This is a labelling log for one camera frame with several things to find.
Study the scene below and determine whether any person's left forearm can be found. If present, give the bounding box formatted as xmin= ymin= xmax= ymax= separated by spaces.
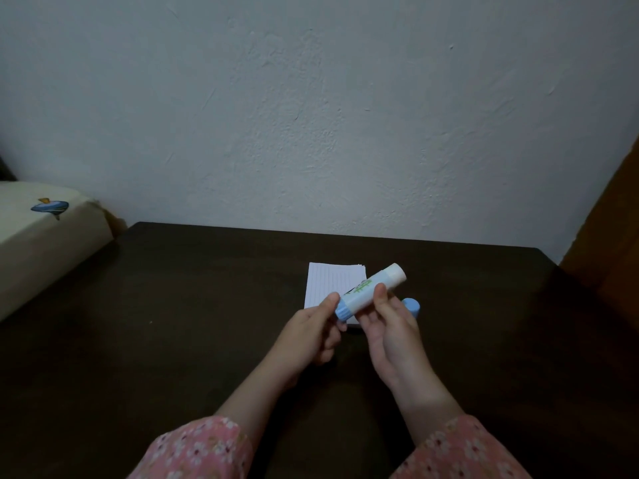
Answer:
xmin=127 ymin=363 xmax=298 ymax=479

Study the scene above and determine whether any white panda print glue stick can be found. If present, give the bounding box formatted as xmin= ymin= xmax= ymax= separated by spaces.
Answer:
xmin=334 ymin=263 xmax=407 ymax=323

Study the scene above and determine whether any person's right forearm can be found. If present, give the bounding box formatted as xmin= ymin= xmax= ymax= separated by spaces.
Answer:
xmin=391 ymin=373 xmax=533 ymax=479

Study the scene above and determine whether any person's left hand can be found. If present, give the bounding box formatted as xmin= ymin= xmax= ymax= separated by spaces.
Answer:
xmin=264 ymin=292 xmax=348 ymax=391

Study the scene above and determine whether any beige mattress with whale print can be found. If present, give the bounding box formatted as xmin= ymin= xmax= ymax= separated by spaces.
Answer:
xmin=0 ymin=182 xmax=114 ymax=323

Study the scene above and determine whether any person's right hand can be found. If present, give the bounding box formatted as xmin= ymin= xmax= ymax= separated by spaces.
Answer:
xmin=355 ymin=283 xmax=436 ymax=396

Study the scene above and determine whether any brown wooden furniture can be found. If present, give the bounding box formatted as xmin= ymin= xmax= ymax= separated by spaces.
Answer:
xmin=558 ymin=136 xmax=639 ymax=320

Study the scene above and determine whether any single lined paper sheet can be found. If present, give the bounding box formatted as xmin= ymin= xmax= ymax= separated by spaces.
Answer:
xmin=304 ymin=262 xmax=368 ymax=326

